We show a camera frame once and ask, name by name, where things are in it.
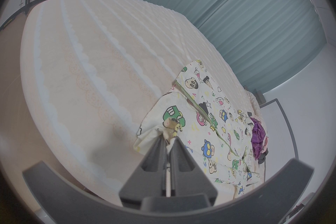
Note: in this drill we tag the white printed pyjama top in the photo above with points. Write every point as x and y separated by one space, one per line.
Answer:
223 133

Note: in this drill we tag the pink and grey garment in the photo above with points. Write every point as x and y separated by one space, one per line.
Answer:
266 143

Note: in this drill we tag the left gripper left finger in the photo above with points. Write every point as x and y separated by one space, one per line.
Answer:
152 173

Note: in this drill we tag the black garment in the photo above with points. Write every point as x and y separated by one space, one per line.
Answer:
263 157

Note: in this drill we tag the grey bedside table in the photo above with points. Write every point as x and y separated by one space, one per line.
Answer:
260 97

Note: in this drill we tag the bed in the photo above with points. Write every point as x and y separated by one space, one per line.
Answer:
91 60

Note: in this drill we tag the purple satin garment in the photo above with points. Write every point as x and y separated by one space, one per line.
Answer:
257 136

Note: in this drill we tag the cream pillow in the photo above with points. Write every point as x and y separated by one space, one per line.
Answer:
253 102

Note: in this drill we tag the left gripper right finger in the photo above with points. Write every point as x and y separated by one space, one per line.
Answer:
186 173

